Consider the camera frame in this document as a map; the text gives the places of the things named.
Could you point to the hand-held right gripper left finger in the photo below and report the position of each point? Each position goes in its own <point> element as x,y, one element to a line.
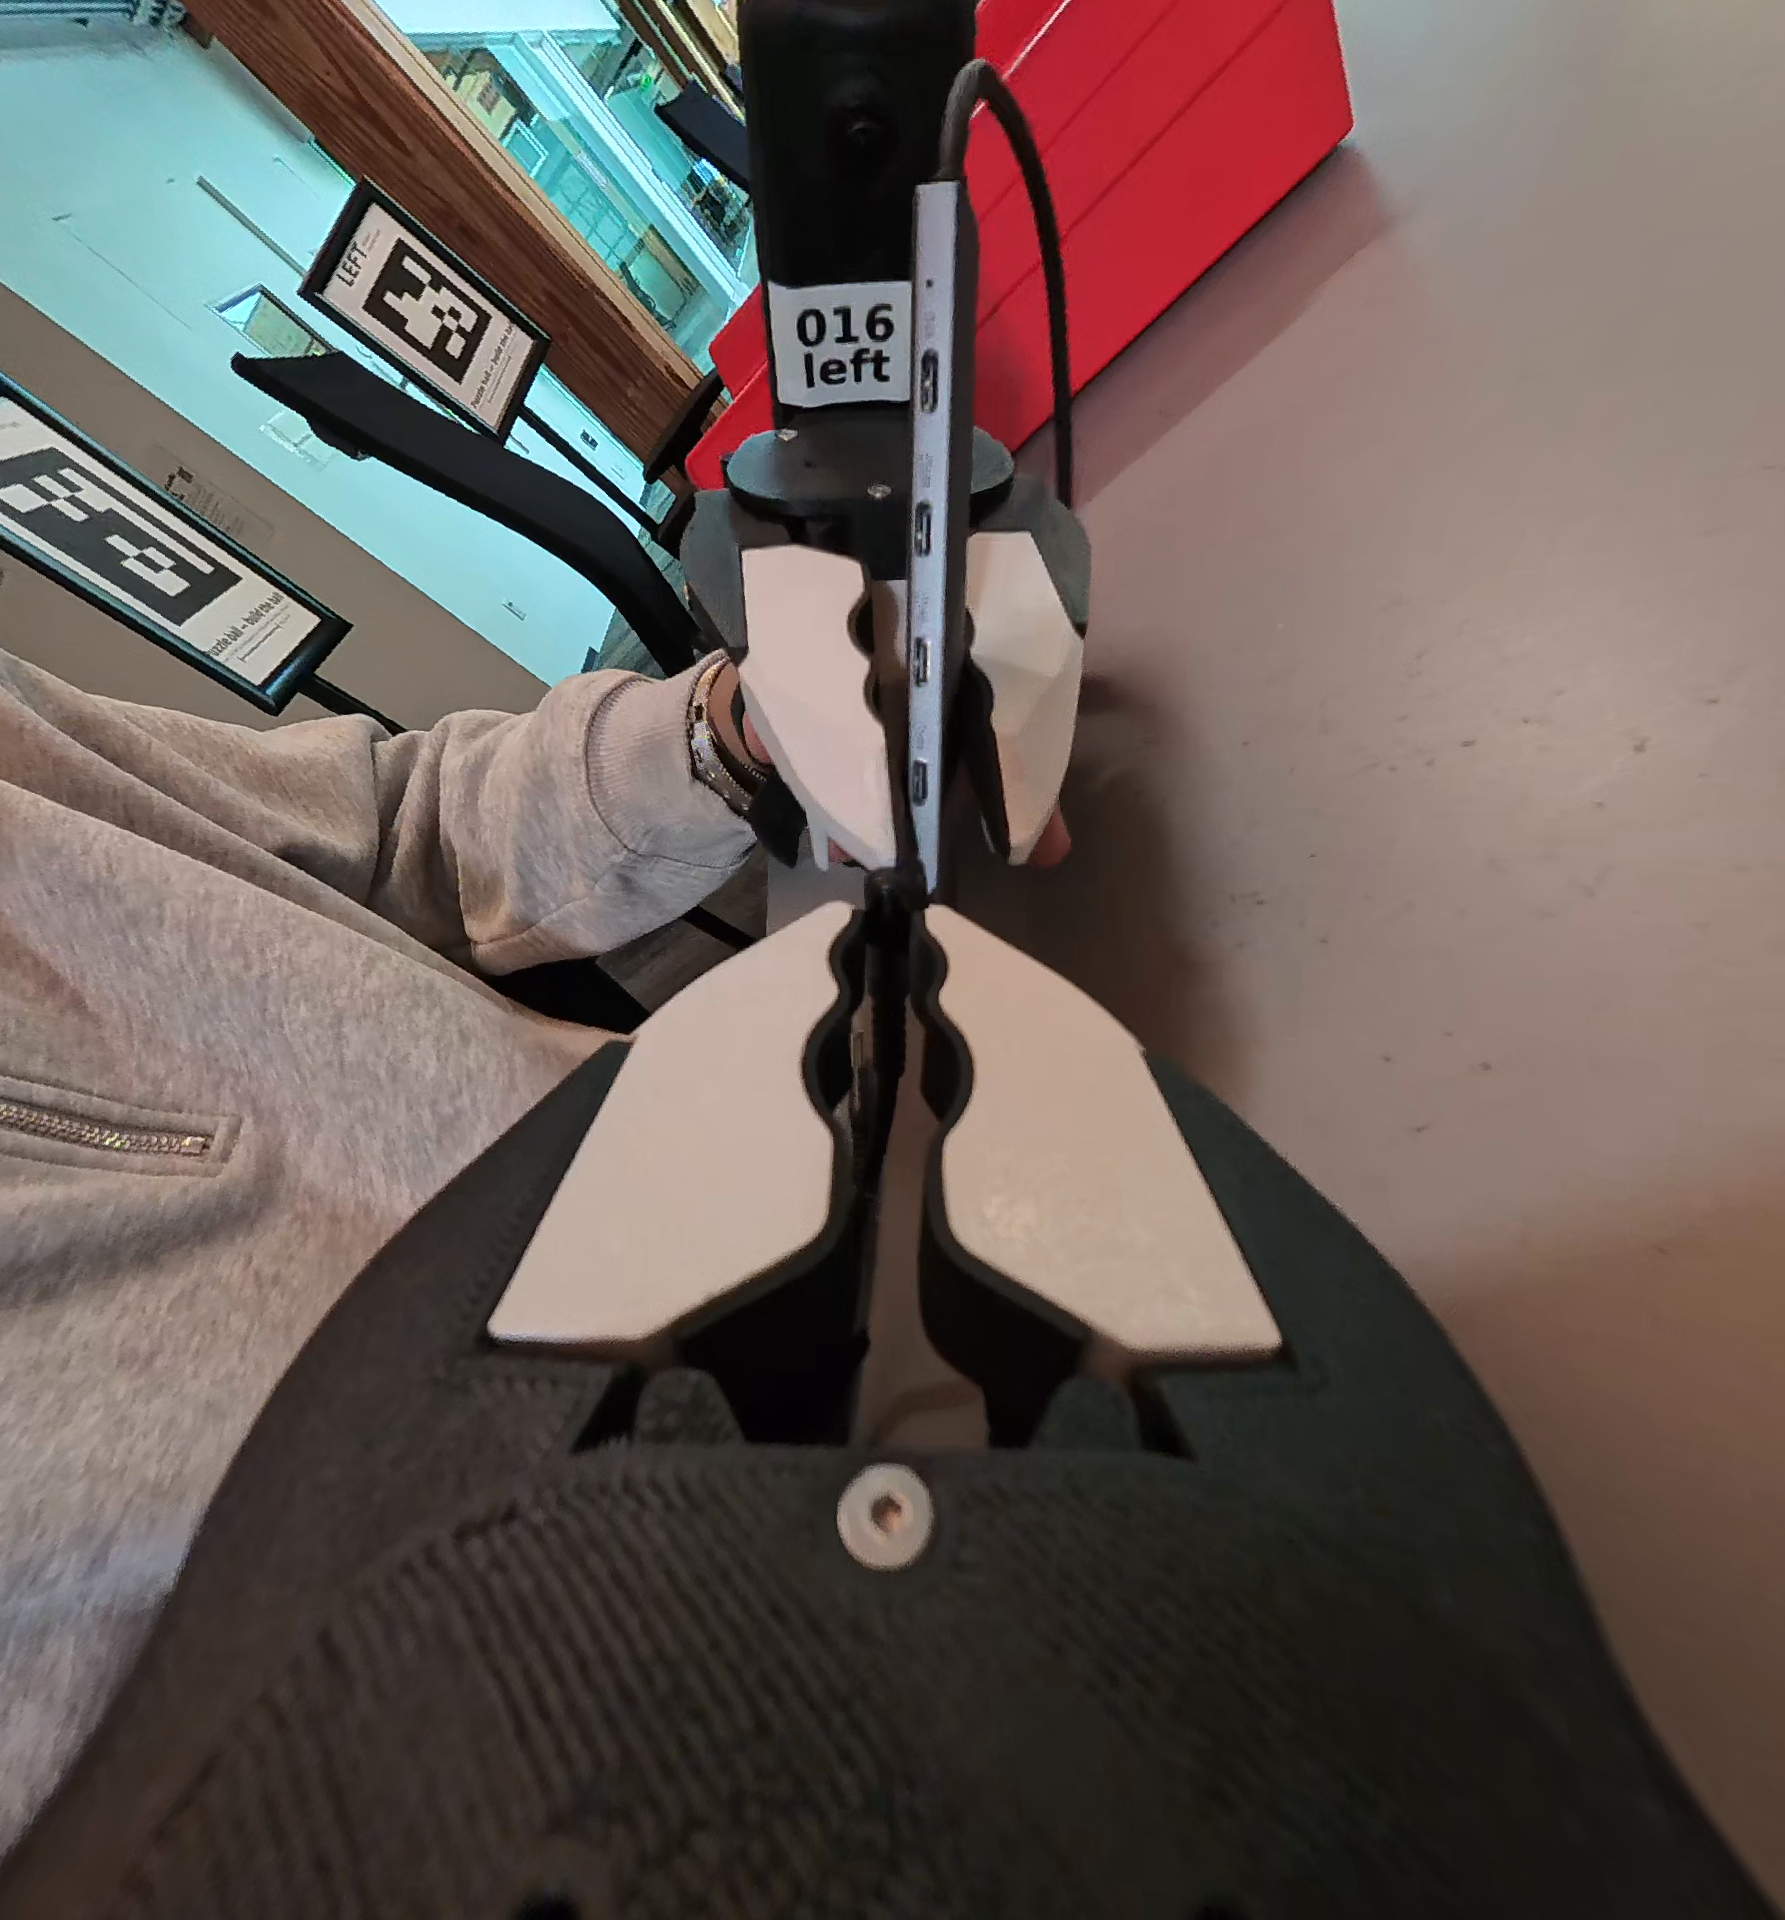
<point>667,1185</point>

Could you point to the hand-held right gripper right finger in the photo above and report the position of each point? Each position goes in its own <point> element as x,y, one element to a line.
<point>1102,1185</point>

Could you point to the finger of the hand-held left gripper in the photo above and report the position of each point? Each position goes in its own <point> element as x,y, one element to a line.
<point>818,689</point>
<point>1029,676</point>

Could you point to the red storage bin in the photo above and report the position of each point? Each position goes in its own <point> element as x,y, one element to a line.
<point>1162,150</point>

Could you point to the person's left forearm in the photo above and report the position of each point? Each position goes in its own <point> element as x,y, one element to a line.
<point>562,808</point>

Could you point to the grey desk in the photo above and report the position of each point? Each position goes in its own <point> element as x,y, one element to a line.
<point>1507,750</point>

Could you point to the person's left hand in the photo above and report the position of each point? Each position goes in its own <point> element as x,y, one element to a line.
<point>1054,841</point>

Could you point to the black office chair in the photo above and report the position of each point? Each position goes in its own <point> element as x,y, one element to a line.
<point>532,494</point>

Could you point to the wooden beam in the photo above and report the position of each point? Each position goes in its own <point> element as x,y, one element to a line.
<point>427,135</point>

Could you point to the framed black-white marker sign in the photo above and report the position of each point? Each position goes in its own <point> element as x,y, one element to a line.
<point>427,307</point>
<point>111,533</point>

